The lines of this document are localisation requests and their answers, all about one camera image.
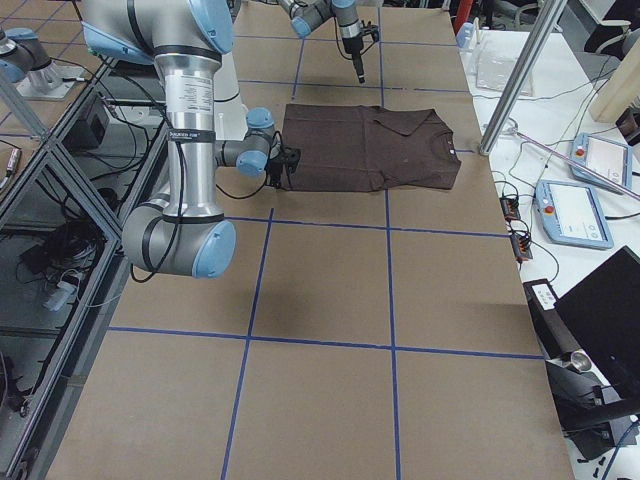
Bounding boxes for aluminium truss frame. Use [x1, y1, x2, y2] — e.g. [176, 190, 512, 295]
[1, 61, 166, 479]

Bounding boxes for black box white label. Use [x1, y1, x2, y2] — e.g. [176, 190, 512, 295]
[523, 279, 581, 359]

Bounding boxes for teach pendant near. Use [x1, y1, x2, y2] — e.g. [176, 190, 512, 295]
[535, 180, 614, 250]

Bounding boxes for silver metal cup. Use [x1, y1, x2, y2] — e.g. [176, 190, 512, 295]
[566, 350, 593, 374]

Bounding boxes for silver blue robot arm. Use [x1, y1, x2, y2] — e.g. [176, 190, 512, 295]
[82, 1, 236, 278]
[277, 0, 366, 84]

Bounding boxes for teach pendant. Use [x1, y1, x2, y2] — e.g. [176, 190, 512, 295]
[535, 180, 614, 250]
[571, 133, 633, 188]

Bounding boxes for blue tape line lengthwise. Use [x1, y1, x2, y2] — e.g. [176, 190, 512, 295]
[219, 29, 307, 480]

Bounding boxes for reacher stick white hook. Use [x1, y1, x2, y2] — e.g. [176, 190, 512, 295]
[500, 123, 639, 201]

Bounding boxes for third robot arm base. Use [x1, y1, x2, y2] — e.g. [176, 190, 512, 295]
[1, 27, 85, 100]

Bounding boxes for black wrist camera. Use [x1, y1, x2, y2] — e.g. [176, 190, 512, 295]
[361, 21, 380, 43]
[280, 146, 301, 173]

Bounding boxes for cable bundle under frame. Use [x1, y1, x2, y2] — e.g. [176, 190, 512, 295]
[14, 184, 121, 311]

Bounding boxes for teach pendant far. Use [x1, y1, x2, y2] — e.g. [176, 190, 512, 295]
[571, 133, 633, 188]

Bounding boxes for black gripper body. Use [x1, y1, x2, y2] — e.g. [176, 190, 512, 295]
[342, 36, 363, 58]
[267, 159, 285, 188]

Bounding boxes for brown t-shirt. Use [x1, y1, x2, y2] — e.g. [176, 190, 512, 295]
[282, 104, 461, 192]

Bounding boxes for aluminium frame post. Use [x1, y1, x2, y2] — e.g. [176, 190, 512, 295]
[479, 0, 567, 156]

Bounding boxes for orange black electronics board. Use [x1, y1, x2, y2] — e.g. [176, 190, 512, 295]
[499, 195, 521, 222]

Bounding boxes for blue tape line crosswise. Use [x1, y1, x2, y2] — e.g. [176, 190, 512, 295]
[107, 326, 544, 361]

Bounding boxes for clear plastic bag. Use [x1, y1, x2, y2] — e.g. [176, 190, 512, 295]
[473, 43, 518, 92]

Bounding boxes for red object at corner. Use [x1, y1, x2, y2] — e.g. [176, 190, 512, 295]
[453, 0, 474, 32]

